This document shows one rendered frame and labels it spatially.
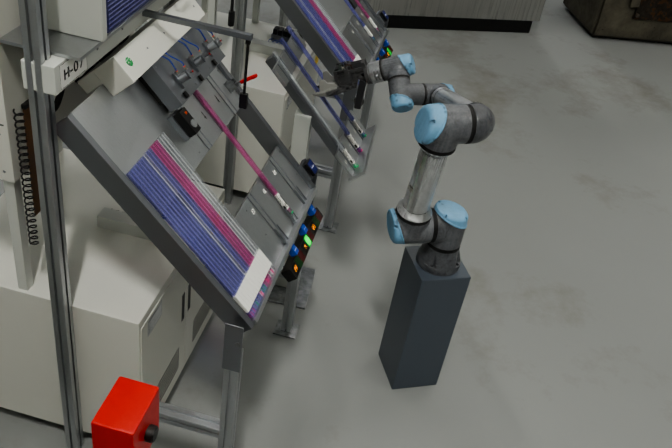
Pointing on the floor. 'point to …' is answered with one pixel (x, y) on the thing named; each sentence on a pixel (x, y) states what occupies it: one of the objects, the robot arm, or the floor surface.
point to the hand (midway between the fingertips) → (318, 91)
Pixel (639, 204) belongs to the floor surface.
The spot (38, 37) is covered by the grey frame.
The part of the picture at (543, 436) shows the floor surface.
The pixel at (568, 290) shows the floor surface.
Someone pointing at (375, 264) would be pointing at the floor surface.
